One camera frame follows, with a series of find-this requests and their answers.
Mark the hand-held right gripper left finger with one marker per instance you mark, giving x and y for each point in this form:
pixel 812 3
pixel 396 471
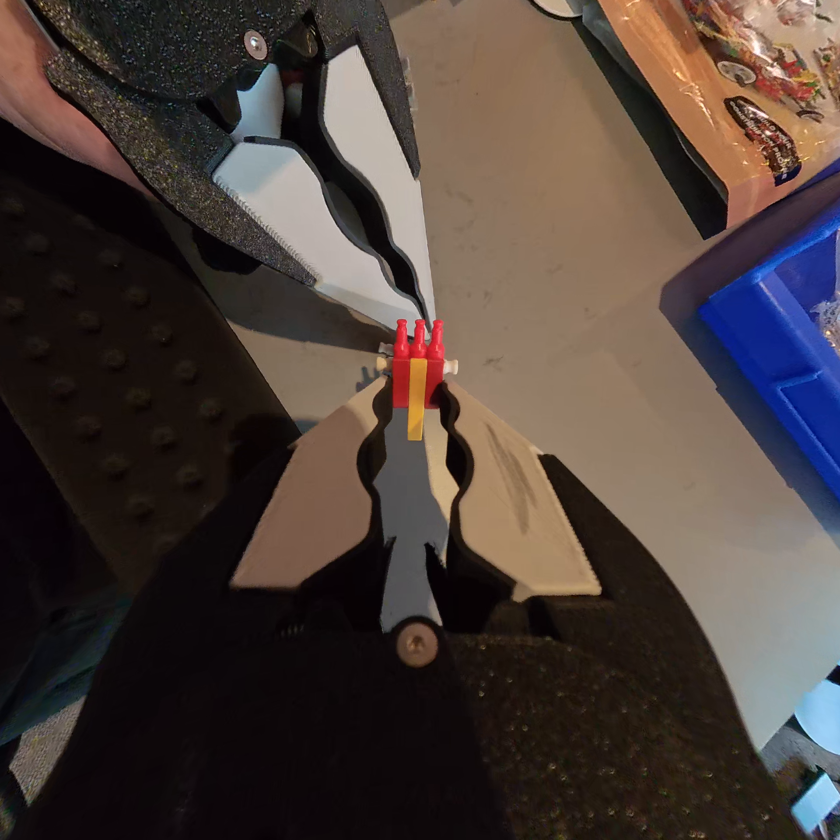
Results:
pixel 308 518

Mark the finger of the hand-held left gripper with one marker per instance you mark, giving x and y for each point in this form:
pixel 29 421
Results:
pixel 374 144
pixel 295 216

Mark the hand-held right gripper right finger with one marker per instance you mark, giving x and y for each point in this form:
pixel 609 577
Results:
pixel 518 525

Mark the grey red yellow toy assembly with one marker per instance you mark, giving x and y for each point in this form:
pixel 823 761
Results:
pixel 401 384

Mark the person's left hand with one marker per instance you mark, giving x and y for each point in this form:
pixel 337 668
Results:
pixel 33 92

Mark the blue plastic bin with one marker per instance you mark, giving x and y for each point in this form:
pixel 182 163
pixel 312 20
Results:
pixel 741 315

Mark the toy parts bag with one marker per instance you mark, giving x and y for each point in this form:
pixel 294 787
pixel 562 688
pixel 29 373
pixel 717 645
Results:
pixel 689 98

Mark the pale chair base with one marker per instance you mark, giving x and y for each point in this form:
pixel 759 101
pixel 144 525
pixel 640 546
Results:
pixel 820 715

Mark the clear plastic bag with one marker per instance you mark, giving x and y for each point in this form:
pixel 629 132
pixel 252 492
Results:
pixel 828 321

